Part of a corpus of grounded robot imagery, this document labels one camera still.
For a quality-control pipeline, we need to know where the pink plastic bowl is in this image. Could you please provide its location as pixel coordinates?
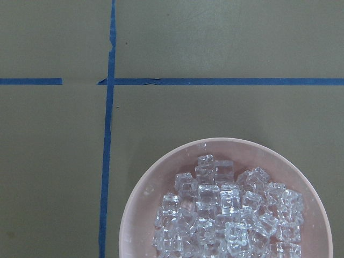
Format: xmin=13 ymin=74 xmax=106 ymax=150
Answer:
xmin=119 ymin=138 xmax=333 ymax=257

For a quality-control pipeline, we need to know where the pile of clear ice cubes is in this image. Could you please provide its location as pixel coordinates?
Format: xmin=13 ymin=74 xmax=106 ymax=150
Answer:
xmin=152 ymin=154 xmax=304 ymax=257

